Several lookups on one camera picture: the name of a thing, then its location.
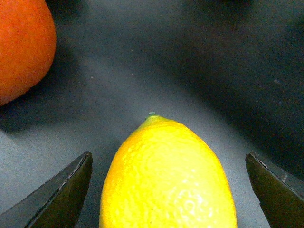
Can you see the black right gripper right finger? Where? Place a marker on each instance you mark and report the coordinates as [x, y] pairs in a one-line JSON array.
[[280, 194]]

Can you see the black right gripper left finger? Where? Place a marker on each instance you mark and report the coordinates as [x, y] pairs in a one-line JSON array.
[[55, 204]]

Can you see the yellow lemon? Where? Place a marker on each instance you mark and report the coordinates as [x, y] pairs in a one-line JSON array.
[[165, 176]]

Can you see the black fruit shelf tray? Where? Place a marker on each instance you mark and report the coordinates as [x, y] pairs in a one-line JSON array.
[[231, 70]]

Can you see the small orange back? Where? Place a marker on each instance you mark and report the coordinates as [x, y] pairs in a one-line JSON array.
[[27, 46]]

